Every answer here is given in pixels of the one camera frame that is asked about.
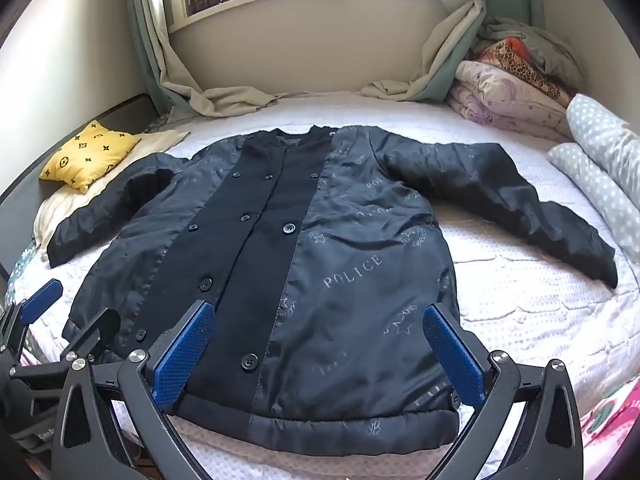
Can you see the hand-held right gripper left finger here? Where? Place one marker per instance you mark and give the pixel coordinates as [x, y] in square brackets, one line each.
[185, 350]

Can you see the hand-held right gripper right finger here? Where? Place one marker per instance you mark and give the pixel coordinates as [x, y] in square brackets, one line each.
[452, 355]

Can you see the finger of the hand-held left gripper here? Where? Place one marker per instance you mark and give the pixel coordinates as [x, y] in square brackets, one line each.
[97, 330]
[42, 295]

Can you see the black printed jacket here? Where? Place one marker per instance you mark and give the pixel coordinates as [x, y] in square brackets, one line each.
[350, 285]

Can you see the blue polka dot cloth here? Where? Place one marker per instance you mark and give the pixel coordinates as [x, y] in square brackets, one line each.
[20, 270]

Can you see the white quilted bedspread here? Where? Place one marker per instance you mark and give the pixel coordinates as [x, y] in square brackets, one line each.
[500, 285]

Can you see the cream pillow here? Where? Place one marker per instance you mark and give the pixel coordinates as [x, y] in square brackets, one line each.
[52, 210]

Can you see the yellow patterned pillow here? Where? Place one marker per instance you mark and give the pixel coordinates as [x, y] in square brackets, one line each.
[87, 155]

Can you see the dark bed headboard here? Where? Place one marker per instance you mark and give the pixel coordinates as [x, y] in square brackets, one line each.
[60, 130]

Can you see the pink floral sheet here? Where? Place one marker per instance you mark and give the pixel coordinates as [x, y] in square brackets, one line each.
[610, 425]

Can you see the grey polka dot pillow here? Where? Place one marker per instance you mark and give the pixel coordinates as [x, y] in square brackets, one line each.
[600, 130]
[595, 190]

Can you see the cream and green curtain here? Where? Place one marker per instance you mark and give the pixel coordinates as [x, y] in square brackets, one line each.
[450, 45]
[165, 60]

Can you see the red patterned folded blanket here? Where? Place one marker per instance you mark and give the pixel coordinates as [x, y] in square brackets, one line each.
[520, 65]

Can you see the grey folded blanket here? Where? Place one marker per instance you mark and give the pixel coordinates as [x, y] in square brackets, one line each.
[545, 45]

